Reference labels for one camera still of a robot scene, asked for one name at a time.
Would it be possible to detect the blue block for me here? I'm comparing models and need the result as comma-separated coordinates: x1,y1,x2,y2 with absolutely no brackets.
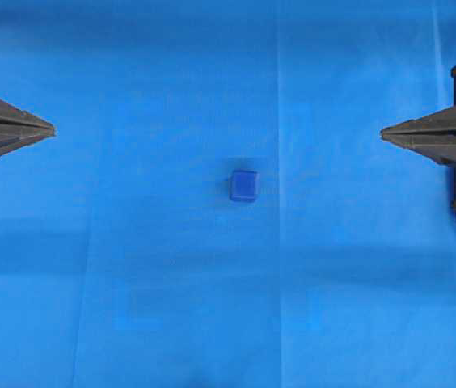
229,170,259,203

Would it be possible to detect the blue table cloth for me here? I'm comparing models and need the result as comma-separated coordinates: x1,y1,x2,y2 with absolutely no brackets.
0,1,456,387

